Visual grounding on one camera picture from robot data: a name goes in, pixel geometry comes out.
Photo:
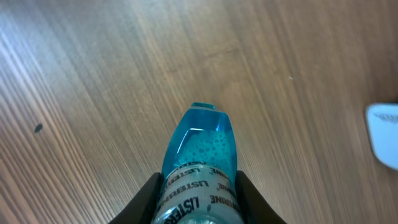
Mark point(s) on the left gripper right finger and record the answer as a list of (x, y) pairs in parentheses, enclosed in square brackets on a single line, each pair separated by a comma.
[(254, 208)]

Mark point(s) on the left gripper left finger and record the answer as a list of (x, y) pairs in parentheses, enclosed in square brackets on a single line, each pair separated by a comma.
[(141, 208)]

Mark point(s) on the white barcode scanner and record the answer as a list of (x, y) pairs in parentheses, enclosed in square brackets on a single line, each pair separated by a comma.
[(381, 120)]

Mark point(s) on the blue mouthwash bottle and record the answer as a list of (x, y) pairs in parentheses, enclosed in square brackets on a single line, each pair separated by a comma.
[(199, 170)]

